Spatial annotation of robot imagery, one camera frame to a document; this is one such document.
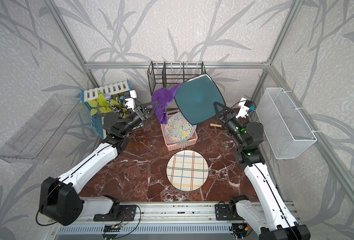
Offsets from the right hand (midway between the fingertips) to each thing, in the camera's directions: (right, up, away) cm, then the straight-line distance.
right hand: (213, 104), depth 60 cm
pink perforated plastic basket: (-8, -21, +37) cm, 43 cm away
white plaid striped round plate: (-10, -36, +28) cm, 47 cm away
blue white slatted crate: (-56, +14, +36) cm, 68 cm away
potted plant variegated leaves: (-60, +4, +32) cm, 68 cm away
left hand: (-22, 0, +3) cm, 22 cm away
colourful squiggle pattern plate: (-17, -13, +42) cm, 48 cm away
